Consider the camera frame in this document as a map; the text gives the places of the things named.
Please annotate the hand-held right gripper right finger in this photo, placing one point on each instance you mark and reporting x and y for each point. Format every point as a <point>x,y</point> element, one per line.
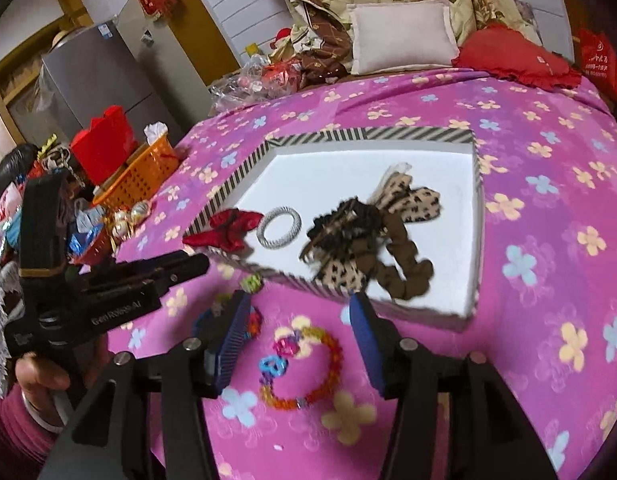
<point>368,345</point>

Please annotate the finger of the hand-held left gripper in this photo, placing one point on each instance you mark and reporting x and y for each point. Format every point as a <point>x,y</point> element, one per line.
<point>178,266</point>

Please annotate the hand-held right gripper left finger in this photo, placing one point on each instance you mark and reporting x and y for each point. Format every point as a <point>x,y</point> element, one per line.
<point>233,345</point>

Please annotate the red shiny bow hair clip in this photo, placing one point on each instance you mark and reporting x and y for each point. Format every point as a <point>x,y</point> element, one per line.
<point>228,227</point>

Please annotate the brown scrunchie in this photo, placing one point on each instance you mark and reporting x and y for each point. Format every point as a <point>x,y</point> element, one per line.
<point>403,270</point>

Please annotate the black lace hair scrunchie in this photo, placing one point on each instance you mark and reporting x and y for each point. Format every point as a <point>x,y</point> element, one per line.
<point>338,225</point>

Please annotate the striped shallow cardboard box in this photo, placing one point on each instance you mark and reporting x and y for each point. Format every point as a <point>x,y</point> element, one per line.
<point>338,175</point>

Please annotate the person's left hand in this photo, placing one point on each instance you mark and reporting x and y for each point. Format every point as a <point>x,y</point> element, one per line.
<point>38,380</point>

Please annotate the blue plastic bag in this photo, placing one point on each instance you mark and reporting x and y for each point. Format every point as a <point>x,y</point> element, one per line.
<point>86,232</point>

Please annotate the white lace cloth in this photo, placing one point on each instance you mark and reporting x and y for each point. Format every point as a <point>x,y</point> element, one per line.
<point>1,320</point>

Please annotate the orange plastic basket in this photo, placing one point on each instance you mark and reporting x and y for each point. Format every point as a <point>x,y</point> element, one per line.
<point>138,175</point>

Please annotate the red paper gift bag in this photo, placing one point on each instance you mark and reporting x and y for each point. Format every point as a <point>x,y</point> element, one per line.
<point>106,140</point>

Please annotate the white tissue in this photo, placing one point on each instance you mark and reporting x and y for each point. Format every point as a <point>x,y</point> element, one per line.
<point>156,131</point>

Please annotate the grey refrigerator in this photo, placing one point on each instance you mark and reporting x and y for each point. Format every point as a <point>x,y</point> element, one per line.
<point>88,80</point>

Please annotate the clear plastic bags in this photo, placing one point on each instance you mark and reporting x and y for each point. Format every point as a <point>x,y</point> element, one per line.
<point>238,87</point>

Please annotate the yellow bottle cap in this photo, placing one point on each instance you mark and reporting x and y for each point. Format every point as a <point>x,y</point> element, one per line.
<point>252,50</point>

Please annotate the brown wooden door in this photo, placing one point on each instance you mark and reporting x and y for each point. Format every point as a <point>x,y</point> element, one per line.
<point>203,25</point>

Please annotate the red plush toy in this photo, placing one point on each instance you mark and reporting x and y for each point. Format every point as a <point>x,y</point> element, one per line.
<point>283,40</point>

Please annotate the brown patterned quilt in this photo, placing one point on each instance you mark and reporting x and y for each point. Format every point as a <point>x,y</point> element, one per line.
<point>323,45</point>

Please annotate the white pillow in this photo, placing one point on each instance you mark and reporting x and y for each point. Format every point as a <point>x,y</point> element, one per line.
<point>398,35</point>

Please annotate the red ruffled pillow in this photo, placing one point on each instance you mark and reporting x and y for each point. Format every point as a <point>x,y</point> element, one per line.
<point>513,57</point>

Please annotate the red tote bag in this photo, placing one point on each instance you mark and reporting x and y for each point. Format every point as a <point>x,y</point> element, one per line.
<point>603,65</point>

